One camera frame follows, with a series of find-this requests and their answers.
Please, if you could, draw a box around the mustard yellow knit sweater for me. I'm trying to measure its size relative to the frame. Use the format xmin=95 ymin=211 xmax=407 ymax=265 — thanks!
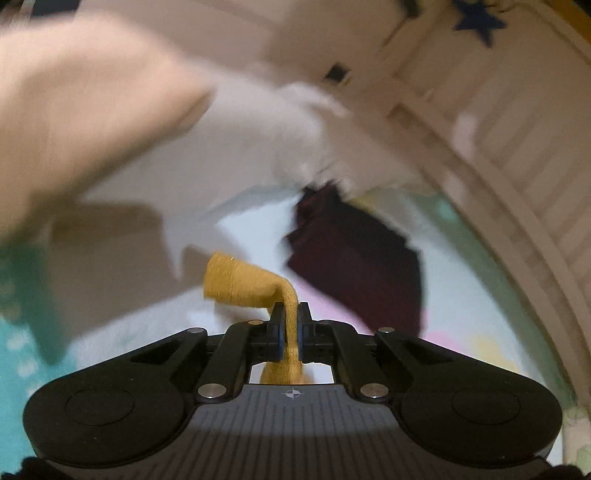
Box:
xmin=204 ymin=252 xmax=311 ymax=385

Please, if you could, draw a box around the dark maroon folded garment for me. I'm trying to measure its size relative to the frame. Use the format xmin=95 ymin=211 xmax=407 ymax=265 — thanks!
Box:
xmin=287 ymin=183 xmax=423 ymax=337

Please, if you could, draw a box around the floral pastel bed blanket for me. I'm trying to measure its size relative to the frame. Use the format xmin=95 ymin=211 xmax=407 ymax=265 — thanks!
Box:
xmin=1 ymin=188 xmax=575 ymax=471

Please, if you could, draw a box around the white pillow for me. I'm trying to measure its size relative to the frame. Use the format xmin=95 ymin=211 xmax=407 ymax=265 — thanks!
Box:
xmin=0 ymin=13 xmax=417 ymax=278

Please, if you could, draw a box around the beige wooden headboard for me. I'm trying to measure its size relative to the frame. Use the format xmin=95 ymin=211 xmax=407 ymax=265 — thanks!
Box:
xmin=335 ymin=1 xmax=590 ymax=403

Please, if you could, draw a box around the black wall socket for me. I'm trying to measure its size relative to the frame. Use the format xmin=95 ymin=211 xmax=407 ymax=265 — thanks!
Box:
xmin=324 ymin=62 xmax=351 ymax=85

